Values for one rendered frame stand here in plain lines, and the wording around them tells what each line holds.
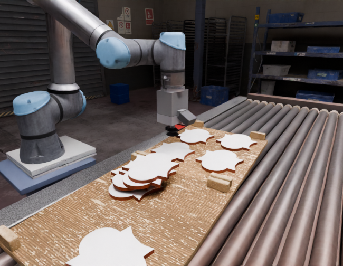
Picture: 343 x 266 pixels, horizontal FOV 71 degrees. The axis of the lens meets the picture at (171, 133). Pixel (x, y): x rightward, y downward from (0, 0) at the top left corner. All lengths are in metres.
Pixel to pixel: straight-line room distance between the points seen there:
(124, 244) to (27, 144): 0.58
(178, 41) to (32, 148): 0.60
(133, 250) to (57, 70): 0.72
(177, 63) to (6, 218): 0.58
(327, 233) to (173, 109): 0.49
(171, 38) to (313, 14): 5.24
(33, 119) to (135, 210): 0.51
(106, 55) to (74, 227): 0.40
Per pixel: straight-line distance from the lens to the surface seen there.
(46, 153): 0.95
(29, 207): 0.72
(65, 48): 0.98
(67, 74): 1.00
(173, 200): 0.61
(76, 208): 0.63
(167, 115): 0.74
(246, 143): 0.93
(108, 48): 0.64
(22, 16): 5.44
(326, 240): 0.62
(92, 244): 0.52
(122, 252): 0.49
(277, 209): 0.66
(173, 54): 0.72
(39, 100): 0.92
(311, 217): 0.68
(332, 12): 5.80
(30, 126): 0.94
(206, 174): 0.72
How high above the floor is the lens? 1.30
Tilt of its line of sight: 21 degrees down
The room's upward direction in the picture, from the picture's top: straight up
